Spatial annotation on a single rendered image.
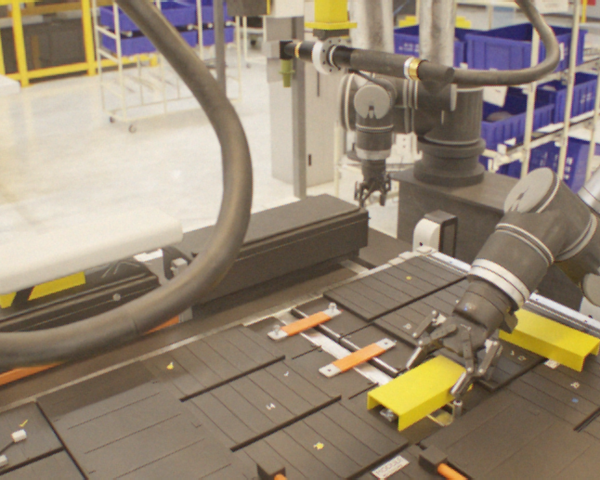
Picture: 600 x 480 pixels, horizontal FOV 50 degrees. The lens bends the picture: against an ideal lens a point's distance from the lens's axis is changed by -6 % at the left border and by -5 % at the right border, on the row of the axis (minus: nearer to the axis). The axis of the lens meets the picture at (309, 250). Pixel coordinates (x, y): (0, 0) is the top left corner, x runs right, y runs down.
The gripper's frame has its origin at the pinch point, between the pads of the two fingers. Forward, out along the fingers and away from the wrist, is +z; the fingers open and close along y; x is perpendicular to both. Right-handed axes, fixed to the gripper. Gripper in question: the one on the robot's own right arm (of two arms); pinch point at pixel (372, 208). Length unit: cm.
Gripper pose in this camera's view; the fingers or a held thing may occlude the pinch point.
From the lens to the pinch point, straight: 207.1
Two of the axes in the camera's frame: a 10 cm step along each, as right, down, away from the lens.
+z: 0.1, 9.1, 4.1
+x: -6.9, -2.9, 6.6
